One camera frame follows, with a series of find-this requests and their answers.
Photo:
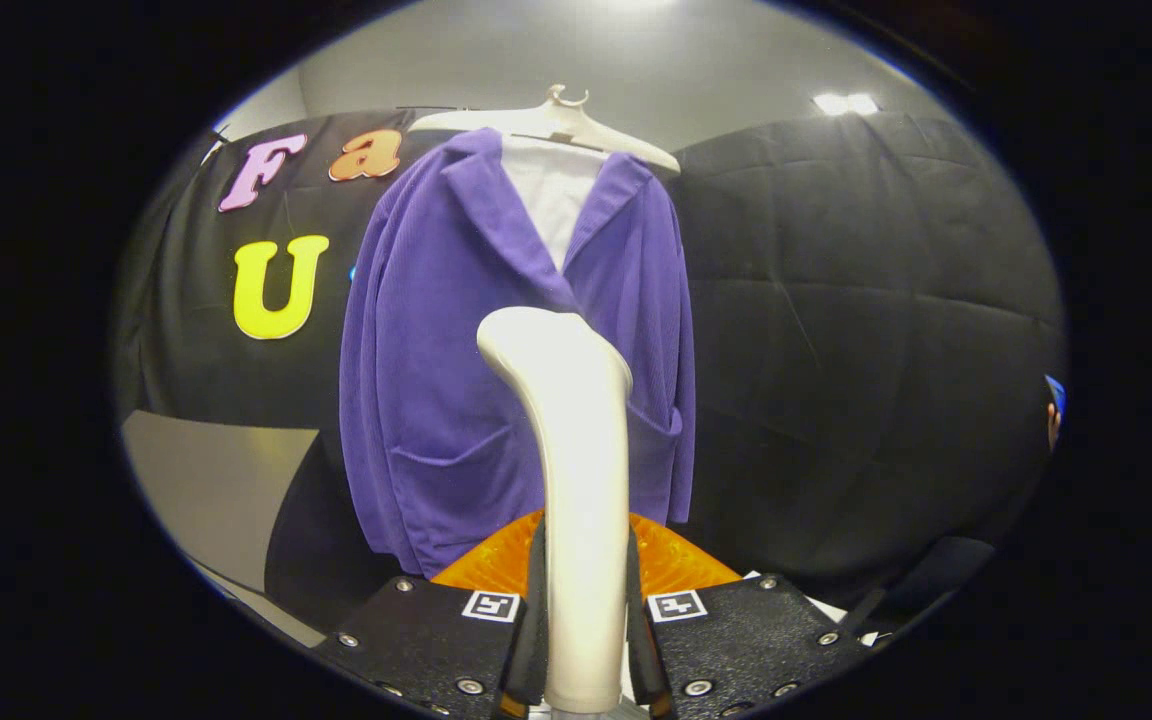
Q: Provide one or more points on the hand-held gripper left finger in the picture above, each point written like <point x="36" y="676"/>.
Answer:
<point x="416" y="640"/>

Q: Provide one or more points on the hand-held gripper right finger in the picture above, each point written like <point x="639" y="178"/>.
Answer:
<point x="766" y="640"/>

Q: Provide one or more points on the white garment steamer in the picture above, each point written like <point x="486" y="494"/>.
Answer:
<point x="581" y="480"/>

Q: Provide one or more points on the white shirt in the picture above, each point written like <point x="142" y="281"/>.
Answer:
<point x="554" y="195"/>

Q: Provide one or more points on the white clothes hanger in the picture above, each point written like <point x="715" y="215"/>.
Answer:
<point x="556" y="122"/>

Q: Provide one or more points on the grey cabinet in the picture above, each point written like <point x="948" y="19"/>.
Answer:
<point x="206" y="490"/>

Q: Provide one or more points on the black backdrop cloth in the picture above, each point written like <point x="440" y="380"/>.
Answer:
<point x="856" y="350"/>

